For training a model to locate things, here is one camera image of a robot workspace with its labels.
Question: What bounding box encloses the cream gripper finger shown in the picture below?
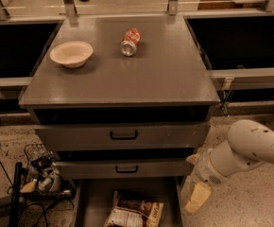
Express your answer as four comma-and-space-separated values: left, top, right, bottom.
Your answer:
185, 183, 212, 214

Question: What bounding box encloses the brown chip bag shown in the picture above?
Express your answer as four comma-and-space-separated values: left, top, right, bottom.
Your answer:
104, 190, 164, 227

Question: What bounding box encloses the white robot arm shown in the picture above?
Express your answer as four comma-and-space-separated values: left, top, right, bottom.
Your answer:
184, 120, 274, 214

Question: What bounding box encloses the grey middle drawer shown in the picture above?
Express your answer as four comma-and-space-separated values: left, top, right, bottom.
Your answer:
57, 159, 193, 180

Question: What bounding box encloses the grey drawer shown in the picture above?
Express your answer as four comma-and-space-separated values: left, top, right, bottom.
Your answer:
36, 123, 210, 151
57, 159, 193, 180
71, 177, 187, 227

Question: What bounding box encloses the grey top drawer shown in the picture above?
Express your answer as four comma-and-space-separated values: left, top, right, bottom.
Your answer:
36, 123, 210, 151

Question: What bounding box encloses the grey bottom drawer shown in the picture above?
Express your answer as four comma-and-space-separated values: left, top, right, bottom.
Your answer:
71, 177, 187, 227

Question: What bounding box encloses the grey drawer cabinet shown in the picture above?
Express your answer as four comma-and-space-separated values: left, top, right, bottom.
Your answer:
18, 14, 221, 227

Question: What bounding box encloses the red soda can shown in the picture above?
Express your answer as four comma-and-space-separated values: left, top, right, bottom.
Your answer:
120, 28, 141, 57

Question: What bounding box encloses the wooden box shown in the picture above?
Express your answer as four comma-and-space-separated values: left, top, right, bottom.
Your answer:
197, 0, 236, 10

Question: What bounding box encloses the white paper bowl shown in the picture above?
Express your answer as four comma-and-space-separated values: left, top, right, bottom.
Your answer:
50, 41, 94, 68

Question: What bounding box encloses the black wire basket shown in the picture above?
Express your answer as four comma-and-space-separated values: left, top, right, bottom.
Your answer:
20, 144, 74, 199

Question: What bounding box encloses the black stand post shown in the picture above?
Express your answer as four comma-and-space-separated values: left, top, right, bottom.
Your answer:
9, 162, 22, 227

